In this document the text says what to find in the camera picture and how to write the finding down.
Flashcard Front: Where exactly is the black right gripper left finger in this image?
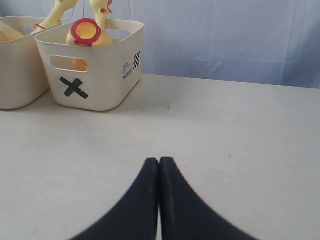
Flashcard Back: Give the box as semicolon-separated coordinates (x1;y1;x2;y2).
73;158;159;240

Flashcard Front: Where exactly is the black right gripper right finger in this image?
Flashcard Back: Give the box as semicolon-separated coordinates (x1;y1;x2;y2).
159;157;254;240

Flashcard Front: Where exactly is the headless yellow chicken body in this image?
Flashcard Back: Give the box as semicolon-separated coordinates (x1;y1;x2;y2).
53;17;113;72

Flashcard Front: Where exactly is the severed yellow chicken head neck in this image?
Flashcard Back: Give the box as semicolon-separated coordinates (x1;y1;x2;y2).
89;0;113;30

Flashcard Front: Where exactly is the cream bin marked X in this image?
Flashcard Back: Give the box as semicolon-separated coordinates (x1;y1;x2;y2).
35;19;144;111

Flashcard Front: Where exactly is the cream bin marked O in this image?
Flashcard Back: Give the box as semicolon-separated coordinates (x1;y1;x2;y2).
0;16;50;110

